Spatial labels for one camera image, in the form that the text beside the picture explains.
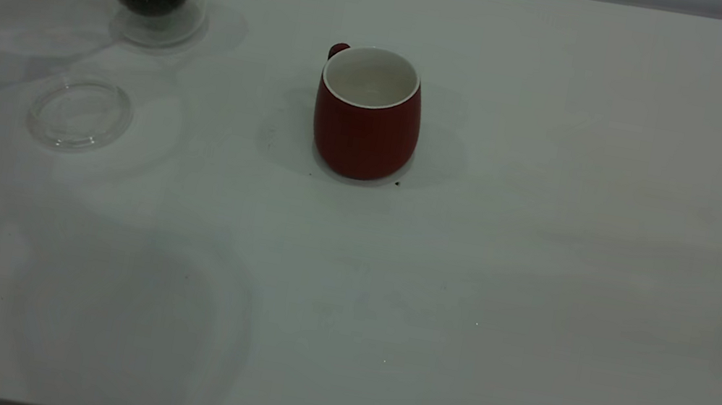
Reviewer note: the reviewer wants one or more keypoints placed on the red ceramic cup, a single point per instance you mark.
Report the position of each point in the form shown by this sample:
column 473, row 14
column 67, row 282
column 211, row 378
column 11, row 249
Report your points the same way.
column 362, row 140

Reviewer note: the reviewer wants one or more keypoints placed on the clear glass saucer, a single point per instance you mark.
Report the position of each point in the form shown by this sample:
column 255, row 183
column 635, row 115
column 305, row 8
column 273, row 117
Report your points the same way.
column 78, row 115

